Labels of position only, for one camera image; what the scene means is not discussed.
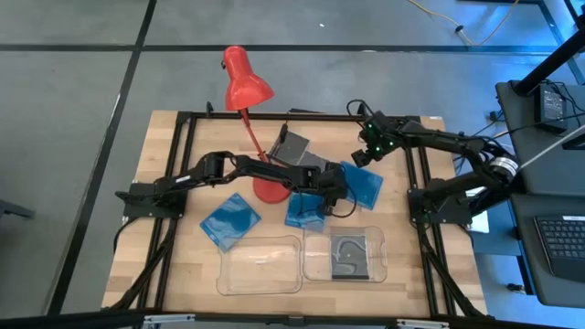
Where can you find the clear plastic bin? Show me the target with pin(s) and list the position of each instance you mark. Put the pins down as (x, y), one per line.
(315, 256)
(260, 274)

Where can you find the white paper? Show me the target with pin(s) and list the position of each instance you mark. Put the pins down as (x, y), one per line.
(480, 224)

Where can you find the black jewel case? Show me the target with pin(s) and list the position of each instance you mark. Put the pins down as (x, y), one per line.
(315, 161)
(349, 256)
(290, 148)

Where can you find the dark grey furniture foot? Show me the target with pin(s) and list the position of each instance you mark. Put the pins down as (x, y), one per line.
(13, 210)

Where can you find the black rig beam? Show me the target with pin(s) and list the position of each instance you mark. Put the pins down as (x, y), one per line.
(292, 320)

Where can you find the red desk lamp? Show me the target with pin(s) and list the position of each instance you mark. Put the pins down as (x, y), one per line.
(244, 87)

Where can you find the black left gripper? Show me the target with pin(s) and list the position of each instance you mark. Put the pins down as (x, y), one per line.
(331, 183)

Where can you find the black keyboard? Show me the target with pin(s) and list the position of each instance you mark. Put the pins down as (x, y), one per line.
(562, 242)

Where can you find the grey side desk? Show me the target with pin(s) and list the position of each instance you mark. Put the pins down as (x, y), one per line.
(548, 164)

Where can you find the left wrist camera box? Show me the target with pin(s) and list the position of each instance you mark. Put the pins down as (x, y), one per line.
(329, 205)

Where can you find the black flat strip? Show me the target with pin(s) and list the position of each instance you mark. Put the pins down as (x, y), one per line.
(304, 111)

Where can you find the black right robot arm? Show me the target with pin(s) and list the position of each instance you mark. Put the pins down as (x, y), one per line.
(448, 141)

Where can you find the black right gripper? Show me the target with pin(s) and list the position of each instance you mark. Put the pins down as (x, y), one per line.
(381, 134)

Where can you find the black aluminium table frame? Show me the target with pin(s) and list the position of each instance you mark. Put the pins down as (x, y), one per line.
(320, 117)

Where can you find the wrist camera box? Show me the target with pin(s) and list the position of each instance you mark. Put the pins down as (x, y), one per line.
(329, 205)
(361, 157)

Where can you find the black power brick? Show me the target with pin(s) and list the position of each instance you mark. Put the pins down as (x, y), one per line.
(550, 107)

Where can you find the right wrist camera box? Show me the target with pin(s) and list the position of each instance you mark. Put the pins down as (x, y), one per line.
(361, 157)

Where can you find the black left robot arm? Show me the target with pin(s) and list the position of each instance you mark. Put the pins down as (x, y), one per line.
(256, 170)

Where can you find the dark keyboard tray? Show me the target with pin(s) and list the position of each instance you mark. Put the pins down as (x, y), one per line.
(525, 256)

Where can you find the black rig pole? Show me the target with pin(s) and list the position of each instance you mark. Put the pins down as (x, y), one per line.
(548, 64)

